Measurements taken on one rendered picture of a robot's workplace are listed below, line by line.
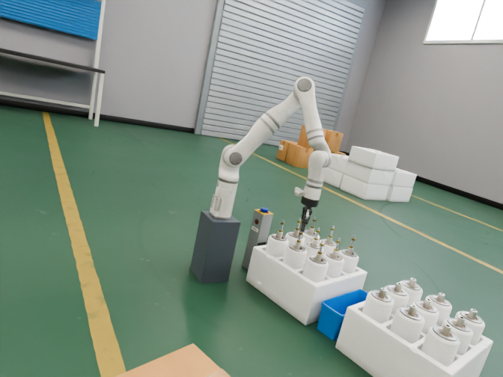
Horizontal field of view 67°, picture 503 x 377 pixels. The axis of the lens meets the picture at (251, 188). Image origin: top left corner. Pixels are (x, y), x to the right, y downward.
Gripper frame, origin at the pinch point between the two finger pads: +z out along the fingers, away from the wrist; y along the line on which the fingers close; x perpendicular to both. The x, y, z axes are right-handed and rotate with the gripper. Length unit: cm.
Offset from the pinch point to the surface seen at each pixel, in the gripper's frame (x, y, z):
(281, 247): 6.4, 3.8, 13.0
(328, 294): -16.2, -11.4, 22.4
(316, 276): -9.4, -12.7, 15.2
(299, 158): -14, 392, 22
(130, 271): 70, -10, 35
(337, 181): -62, 307, 27
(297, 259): -0.8, -4.7, 13.0
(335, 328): -19.7, -24.4, 29.3
